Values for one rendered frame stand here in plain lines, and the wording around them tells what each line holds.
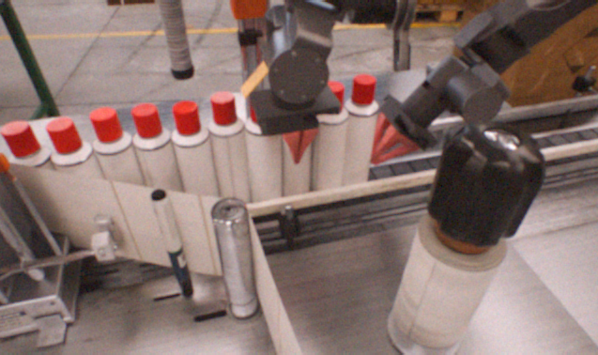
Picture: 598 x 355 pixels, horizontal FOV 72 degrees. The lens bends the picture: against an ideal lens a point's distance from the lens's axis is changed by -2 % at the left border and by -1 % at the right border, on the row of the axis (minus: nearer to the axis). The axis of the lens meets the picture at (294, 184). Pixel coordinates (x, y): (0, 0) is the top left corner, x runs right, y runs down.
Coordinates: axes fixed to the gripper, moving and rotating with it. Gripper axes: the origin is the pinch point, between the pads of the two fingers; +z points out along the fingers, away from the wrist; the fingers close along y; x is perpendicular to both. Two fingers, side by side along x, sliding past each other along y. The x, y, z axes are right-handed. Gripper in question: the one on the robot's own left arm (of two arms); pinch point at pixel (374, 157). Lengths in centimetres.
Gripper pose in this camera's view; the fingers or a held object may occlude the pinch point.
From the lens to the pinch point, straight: 71.7
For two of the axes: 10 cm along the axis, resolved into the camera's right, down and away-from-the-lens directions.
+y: 2.5, 6.5, -7.1
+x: 7.6, 3.3, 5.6
